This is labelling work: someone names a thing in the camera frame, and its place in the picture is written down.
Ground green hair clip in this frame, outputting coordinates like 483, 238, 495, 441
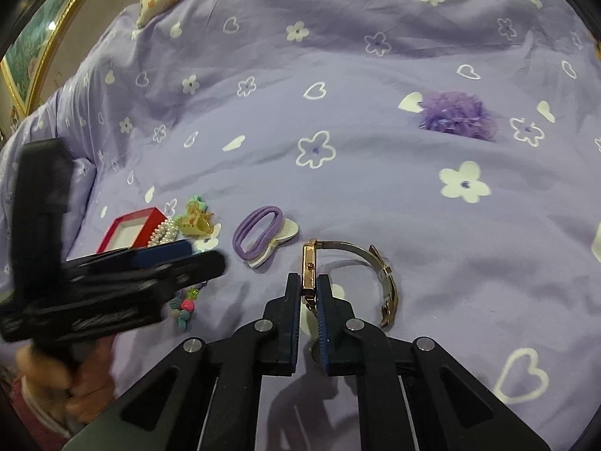
186, 195, 208, 213

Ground purple fluffy pompom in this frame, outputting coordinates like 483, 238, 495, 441
420, 92, 496, 141

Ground yellow claw hair clip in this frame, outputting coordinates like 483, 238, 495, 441
174, 210, 214, 237

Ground gold framed painting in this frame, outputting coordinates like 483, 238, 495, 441
1, 0, 86, 116

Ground purple hair tie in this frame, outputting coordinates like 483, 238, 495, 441
231, 204, 301, 270

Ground gold wrist watch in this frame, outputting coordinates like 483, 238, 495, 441
300, 239, 400, 330

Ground purple floral bedsheet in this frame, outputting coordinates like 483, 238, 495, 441
1, 0, 600, 450

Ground red jewelry box tray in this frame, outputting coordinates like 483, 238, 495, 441
97, 208, 167, 254

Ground pastel bead string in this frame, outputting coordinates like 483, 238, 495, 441
168, 283, 208, 332

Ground left hand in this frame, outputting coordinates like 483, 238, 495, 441
15, 336, 115, 424

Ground pearl bracelet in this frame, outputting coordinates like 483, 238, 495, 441
146, 217, 183, 249

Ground left red sleeve forearm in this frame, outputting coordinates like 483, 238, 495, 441
10, 377, 72, 443

